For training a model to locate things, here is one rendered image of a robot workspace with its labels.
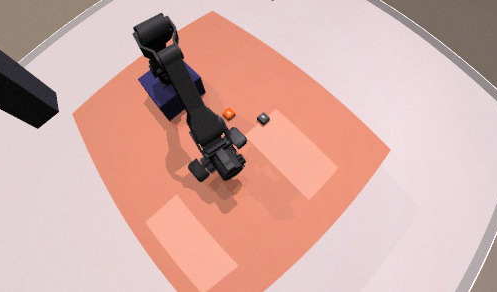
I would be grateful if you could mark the orange block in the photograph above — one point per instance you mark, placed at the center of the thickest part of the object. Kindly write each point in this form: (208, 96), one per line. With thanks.
(228, 114)

